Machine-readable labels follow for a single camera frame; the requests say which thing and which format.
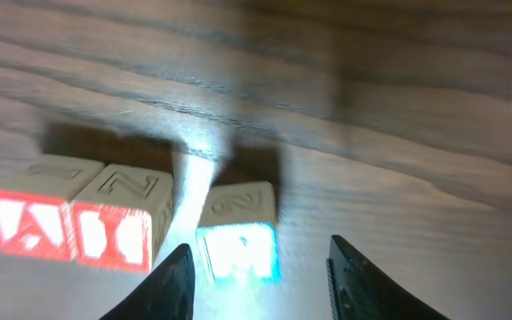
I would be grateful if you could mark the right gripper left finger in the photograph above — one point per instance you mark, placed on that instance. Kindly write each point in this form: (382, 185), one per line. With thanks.
(167, 293)

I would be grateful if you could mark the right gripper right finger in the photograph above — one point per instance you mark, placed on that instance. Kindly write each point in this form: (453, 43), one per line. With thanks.
(359, 290)

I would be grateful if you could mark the red I block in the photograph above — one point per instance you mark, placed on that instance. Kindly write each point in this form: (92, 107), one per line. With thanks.
(121, 218)

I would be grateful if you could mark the blue 2 block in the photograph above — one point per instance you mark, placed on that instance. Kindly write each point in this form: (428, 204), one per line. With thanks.
(236, 234)

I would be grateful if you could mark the red A block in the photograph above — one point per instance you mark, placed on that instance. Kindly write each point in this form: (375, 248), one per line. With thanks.
(35, 211)

